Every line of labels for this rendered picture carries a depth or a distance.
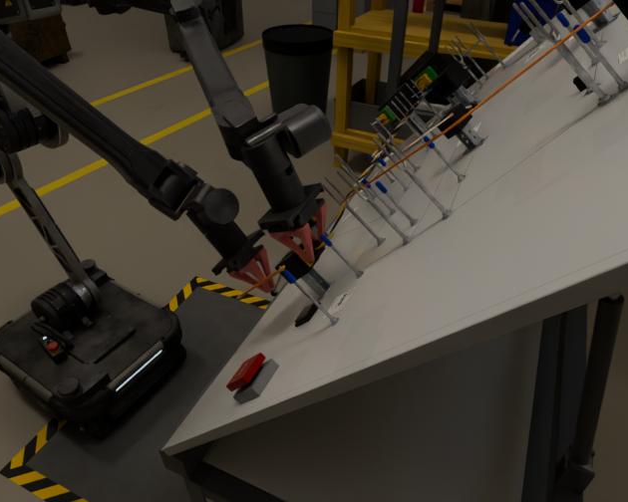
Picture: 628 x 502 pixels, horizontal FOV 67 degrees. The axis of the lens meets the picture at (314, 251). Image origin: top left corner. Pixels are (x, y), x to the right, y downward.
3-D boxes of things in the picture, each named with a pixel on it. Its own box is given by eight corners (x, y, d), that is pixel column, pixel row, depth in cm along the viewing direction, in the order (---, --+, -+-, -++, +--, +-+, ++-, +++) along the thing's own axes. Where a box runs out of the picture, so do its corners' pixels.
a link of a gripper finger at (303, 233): (342, 242, 76) (319, 191, 72) (321, 270, 72) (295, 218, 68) (309, 244, 81) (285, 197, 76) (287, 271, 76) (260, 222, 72)
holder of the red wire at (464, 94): (496, 82, 112) (467, 47, 111) (476, 109, 105) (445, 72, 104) (480, 94, 117) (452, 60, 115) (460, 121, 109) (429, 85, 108)
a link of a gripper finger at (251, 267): (294, 271, 88) (262, 232, 86) (273, 296, 84) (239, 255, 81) (273, 279, 93) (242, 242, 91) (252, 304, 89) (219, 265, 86)
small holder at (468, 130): (502, 117, 81) (475, 85, 80) (479, 147, 77) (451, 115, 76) (483, 129, 85) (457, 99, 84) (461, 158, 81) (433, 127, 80)
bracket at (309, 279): (328, 285, 84) (308, 265, 83) (336, 280, 82) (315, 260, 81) (315, 303, 81) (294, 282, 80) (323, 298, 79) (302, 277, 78)
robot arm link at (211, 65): (184, 52, 101) (163, -1, 92) (210, 43, 102) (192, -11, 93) (237, 175, 75) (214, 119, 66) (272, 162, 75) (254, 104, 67)
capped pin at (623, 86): (617, 91, 52) (568, 29, 50) (632, 81, 51) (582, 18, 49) (618, 95, 51) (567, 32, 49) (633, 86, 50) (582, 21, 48)
